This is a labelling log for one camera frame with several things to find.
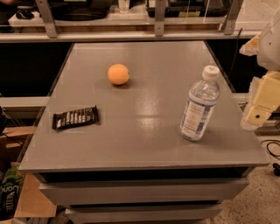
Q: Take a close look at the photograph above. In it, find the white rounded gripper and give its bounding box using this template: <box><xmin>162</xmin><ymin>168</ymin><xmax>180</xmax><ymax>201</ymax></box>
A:
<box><xmin>239</xmin><ymin>10</ymin><xmax>280</xmax><ymax>130</ymax></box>

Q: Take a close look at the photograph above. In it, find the clear plastic water bottle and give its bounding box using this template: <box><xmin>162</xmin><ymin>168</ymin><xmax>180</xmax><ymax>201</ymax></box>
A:
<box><xmin>179</xmin><ymin>66</ymin><xmax>220</xmax><ymax>141</ymax></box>

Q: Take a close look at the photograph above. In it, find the black case on shelf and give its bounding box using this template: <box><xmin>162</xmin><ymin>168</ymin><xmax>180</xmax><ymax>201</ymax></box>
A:
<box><xmin>145</xmin><ymin>0</ymin><xmax>235</xmax><ymax>18</ymax></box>

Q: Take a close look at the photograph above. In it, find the orange fruit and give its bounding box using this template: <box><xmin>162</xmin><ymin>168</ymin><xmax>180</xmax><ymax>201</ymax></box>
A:
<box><xmin>108</xmin><ymin>64</ymin><xmax>130</xmax><ymax>85</ymax></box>

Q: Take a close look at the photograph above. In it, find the lower grey drawer front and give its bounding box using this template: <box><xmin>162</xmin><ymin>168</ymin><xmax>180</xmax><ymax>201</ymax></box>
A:
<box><xmin>66</xmin><ymin>204</ymin><xmax>221</xmax><ymax>224</ymax></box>

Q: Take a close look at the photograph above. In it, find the grey drawer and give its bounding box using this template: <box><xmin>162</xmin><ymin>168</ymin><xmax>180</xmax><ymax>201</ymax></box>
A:
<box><xmin>66</xmin><ymin>204</ymin><xmax>221</xmax><ymax>224</ymax></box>
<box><xmin>39</xmin><ymin>178</ymin><xmax>249</xmax><ymax>206</ymax></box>

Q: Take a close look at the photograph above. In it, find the black snack bar wrapper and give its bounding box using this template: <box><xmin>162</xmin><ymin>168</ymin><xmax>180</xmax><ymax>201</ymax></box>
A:
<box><xmin>52</xmin><ymin>106</ymin><xmax>99</xmax><ymax>130</ymax></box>

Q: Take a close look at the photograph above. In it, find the black tray on shelf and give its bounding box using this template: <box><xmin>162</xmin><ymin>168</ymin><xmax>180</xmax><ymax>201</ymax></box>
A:
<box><xmin>48</xmin><ymin>0</ymin><xmax>114</xmax><ymax>21</ymax></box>

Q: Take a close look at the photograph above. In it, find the upper grey drawer front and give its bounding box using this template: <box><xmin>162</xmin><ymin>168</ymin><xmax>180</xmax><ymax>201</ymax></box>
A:
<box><xmin>39</xmin><ymin>178</ymin><xmax>249</xmax><ymax>206</ymax></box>

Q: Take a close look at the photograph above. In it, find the black computer mouse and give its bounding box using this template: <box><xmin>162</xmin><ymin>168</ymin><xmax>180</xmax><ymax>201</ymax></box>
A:
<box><xmin>16</xmin><ymin>10</ymin><xmax>34</xmax><ymax>20</ymax></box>

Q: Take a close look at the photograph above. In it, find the brown cardboard box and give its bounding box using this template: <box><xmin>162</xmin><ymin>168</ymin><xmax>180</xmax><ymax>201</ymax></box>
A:
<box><xmin>0</xmin><ymin>126</ymin><xmax>57</xmax><ymax>224</ymax></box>

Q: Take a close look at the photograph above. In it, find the green drink carton pack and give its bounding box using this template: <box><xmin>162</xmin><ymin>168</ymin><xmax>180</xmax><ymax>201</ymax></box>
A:
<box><xmin>0</xmin><ymin>166</ymin><xmax>25</xmax><ymax>221</ymax></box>

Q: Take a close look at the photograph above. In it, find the right metal shelf bracket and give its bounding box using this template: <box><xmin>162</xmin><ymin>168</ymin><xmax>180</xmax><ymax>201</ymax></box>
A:
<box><xmin>221</xmin><ymin>0</ymin><xmax>243</xmax><ymax>35</ymax></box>

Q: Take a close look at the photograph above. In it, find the metal shelf bracket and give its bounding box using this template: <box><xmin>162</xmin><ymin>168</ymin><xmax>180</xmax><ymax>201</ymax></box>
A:
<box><xmin>221</xmin><ymin>0</ymin><xmax>243</xmax><ymax>35</ymax></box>
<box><xmin>36</xmin><ymin>0</ymin><xmax>58</xmax><ymax>39</ymax></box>
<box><xmin>154</xmin><ymin>0</ymin><xmax>165</xmax><ymax>37</ymax></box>

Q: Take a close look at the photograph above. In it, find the black cable on floor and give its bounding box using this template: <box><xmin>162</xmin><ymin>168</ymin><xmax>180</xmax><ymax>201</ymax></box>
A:
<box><xmin>260</xmin><ymin>139</ymin><xmax>280</xmax><ymax>177</ymax></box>

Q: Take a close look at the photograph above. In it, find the middle metal shelf bracket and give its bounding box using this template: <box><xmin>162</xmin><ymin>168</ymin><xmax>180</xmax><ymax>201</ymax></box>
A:
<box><xmin>154</xmin><ymin>0</ymin><xmax>165</xmax><ymax>37</ymax></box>

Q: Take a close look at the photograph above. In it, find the left metal shelf bracket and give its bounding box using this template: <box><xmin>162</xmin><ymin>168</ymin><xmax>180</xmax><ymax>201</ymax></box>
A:
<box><xmin>36</xmin><ymin>0</ymin><xmax>58</xmax><ymax>39</ymax></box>

